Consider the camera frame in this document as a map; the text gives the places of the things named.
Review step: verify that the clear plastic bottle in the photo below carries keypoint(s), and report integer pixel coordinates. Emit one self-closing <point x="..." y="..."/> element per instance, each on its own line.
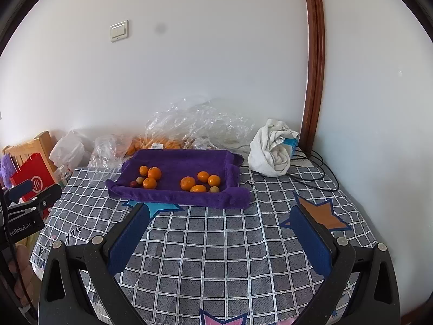
<point x="64" y="173"/>

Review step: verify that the small orange tangerine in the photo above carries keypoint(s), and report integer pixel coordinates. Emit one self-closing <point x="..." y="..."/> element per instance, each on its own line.
<point x="144" y="170"/>

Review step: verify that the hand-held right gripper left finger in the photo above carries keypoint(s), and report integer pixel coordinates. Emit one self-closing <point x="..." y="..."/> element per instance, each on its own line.
<point x="127" y="240"/>

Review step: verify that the white wall switch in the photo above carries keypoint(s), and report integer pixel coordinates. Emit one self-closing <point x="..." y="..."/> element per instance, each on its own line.
<point x="119" y="31"/>

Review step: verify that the oval orange kumquat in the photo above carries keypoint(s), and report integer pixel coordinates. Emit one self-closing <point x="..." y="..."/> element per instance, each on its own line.
<point x="198" y="188"/>

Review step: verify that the purple plush cloth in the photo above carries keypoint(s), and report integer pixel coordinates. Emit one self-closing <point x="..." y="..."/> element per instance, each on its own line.
<point x="6" y="169"/>

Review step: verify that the crumpled white cloth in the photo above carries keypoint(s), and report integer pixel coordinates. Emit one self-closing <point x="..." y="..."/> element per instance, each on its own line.
<point x="270" y="152"/>

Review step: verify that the person's left hand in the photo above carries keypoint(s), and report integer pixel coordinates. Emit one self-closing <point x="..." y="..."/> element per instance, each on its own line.
<point x="23" y="264"/>

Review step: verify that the large clear plastic bag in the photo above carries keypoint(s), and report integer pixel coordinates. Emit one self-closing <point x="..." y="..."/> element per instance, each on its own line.
<point x="199" y="125"/>

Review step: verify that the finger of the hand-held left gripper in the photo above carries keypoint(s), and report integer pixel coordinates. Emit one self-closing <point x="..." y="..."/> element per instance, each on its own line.
<point x="47" y="193"/>
<point x="20" y="187"/>

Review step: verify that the white plastic bag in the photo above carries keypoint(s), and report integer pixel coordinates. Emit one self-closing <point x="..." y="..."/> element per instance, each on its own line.
<point x="67" y="149"/>

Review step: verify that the brown wooden door frame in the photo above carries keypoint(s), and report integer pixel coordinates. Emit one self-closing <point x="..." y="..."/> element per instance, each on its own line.
<point x="314" y="61"/>

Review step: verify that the bagged pile of tangerines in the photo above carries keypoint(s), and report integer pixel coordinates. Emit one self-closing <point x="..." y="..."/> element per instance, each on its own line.
<point x="155" y="143"/>

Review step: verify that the wooden chair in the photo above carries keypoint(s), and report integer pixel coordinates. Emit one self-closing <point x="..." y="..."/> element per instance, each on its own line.
<point x="42" y="142"/>

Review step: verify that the red paper bag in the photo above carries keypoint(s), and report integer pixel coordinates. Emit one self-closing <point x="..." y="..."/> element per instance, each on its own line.
<point x="32" y="176"/>

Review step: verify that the small clear plastic bag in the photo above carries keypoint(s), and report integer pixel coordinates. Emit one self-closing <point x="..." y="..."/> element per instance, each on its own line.
<point x="106" y="152"/>

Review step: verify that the blue box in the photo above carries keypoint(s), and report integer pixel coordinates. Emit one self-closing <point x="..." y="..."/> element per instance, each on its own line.
<point x="291" y="145"/>

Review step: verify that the purple towel covered tray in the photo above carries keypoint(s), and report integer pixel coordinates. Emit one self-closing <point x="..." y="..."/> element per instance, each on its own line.
<point x="176" y="162"/>

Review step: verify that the grey checked tablecloth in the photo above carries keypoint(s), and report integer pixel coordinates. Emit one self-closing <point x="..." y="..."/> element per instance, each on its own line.
<point x="220" y="260"/>

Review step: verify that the tangerine with green stem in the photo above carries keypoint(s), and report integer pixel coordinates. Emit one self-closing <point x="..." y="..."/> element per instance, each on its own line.
<point x="154" y="173"/>

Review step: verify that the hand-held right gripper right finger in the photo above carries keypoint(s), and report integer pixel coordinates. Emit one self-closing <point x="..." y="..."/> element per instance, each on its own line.
<point x="313" y="240"/>

